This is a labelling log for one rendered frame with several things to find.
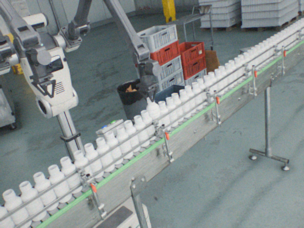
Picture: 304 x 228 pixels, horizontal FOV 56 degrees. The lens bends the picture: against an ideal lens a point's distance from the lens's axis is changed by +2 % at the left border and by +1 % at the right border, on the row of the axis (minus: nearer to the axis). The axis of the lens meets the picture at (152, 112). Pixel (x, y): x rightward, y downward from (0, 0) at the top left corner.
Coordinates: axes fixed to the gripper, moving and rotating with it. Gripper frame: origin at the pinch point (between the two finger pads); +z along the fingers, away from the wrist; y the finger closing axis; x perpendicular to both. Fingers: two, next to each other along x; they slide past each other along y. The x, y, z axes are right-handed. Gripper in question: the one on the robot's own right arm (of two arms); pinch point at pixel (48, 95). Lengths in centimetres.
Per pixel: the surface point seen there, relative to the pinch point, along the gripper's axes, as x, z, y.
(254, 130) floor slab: 219, 139, -23
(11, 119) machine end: 58, 122, -346
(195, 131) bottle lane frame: 67, 49, 22
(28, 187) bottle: -25.3, 24.3, 17.3
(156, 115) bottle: 43, 27, 18
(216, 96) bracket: 84, 31, 27
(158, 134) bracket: 39, 35, 21
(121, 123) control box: 30.6, 29.2, 2.6
